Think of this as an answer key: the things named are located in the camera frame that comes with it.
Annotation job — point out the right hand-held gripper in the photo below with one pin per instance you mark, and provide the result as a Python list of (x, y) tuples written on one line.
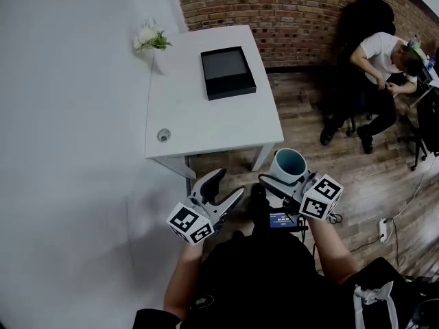
[(320, 197)]

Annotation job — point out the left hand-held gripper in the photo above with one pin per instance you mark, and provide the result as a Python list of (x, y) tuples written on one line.
[(190, 223)]

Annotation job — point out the teal and white cup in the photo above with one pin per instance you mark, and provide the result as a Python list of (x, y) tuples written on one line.
[(288, 166)]

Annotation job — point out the person's left forearm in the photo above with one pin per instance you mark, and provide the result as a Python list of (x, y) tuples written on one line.
[(181, 279)]

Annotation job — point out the person's right forearm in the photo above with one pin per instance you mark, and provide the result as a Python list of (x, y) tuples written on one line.
[(332, 252)]

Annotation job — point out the black device with blue screen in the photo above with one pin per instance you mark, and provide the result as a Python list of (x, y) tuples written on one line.
[(283, 220)]

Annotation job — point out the white table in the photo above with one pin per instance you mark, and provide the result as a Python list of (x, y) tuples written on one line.
[(212, 115)]

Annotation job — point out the person's black clothing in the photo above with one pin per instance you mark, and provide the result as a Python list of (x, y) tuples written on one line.
[(260, 279)]

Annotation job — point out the white power strip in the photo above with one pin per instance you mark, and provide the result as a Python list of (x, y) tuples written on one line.
[(382, 230)]

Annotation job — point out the black shallow box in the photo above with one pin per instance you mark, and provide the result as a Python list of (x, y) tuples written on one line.
[(226, 70)]

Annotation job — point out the white vase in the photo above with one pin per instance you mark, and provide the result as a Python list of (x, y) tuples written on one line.
[(159, 62)]

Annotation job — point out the black swivel chair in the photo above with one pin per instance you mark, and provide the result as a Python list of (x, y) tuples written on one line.
[(427, 125)]

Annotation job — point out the white flower bouquet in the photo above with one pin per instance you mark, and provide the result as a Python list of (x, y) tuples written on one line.
[(149, 36)]

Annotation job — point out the cluttered desk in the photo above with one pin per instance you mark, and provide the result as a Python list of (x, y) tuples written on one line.
[(428, 77)]

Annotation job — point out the black office chair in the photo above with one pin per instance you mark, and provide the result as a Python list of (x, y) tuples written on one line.
[(363, 15)]

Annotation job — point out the plastic bottle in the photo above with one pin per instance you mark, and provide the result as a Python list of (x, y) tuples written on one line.
[(416, 42)]

